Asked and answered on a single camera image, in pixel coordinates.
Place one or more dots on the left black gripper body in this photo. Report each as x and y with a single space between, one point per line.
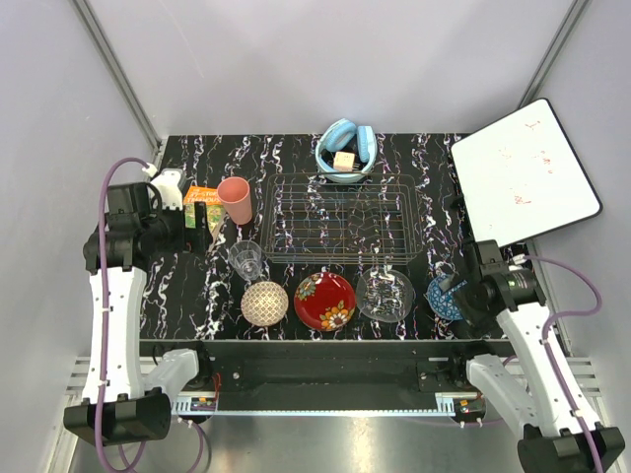
169 228

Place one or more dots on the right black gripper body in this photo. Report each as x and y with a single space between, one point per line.
474 314

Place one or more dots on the blue patterned bowl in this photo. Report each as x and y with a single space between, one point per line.
444 308

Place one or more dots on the pink plastic cup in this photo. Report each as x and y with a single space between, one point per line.
234 194

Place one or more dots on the clear glass plate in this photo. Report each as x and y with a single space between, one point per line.
384 295

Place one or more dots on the beige patterned bowl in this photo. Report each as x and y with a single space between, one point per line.
264 304

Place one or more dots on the red floral plate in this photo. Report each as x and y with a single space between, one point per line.
325 301

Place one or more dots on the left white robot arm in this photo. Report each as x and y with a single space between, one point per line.
119 404

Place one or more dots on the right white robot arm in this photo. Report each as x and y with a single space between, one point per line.
557 429

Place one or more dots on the orange treehouse book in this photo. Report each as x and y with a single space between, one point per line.
215 210

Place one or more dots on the clear drinking glass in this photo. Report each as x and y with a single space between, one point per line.
246 258

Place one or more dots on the white whiteboard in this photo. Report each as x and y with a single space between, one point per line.
520 177

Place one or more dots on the beige cube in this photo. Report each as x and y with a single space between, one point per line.
344 161

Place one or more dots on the light blue bowl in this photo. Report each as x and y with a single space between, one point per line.
346 177

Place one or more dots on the light blue headphones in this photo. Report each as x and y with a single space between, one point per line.
339 134

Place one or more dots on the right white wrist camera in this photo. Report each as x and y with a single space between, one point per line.
518 262

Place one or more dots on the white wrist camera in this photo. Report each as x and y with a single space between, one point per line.
169 183
518 262

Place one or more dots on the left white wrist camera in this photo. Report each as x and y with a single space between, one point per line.
169 183

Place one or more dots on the wire dish rack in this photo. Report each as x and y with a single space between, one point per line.
310 219

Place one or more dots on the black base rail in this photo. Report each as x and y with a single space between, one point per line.
334 377

